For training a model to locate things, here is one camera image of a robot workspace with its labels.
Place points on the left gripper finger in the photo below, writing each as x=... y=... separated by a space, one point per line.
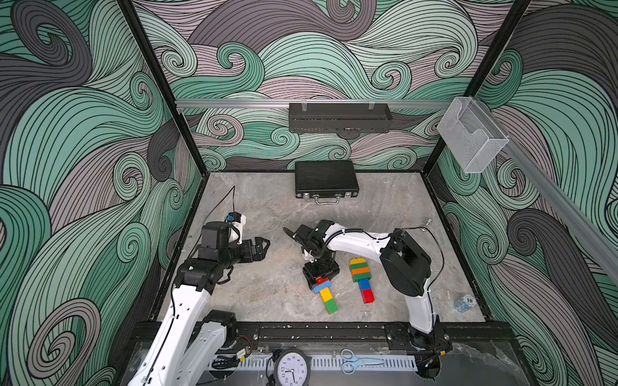
x=259 y=246
x=248 y=258

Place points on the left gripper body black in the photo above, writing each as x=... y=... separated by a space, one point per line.
x=233 y=253

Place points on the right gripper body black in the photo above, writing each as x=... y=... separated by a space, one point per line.
x=321 y=266

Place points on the light blue long lego brick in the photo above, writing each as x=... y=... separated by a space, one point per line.
x=322 y=286

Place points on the yellow square lego brick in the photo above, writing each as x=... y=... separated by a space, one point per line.
x=326 y=295

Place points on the orange lego brick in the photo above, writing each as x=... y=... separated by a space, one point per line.
x=360 y=271

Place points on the green long lego brick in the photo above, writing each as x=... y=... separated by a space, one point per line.
x=361 y=276
x=362 y=267

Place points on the light green square lego brick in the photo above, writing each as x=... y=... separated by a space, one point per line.
x=331 y=306

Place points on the blue square lego brick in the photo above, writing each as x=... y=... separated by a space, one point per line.
x=364 y=284

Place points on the red square lego brick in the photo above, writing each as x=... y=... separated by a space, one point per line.
x=367 y=296

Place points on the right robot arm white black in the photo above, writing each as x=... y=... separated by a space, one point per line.
x=405 y=262

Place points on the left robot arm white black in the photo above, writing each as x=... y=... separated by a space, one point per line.
x=185 y=343

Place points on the black hard case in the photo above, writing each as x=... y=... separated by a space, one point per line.
x=326 y=180

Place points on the white analog clock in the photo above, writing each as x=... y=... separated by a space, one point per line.
x=291 y=368

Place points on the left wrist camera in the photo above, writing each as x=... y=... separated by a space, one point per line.
x=222 y=234

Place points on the white perforated cable strip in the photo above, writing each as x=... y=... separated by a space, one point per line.
x=394 y=363

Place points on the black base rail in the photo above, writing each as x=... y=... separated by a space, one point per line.
x=393 y=336

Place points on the black wall shelf tray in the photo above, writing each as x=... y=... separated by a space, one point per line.
x=339 y=117

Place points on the clear plastic wall holder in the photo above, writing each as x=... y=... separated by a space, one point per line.
x=472 y=134

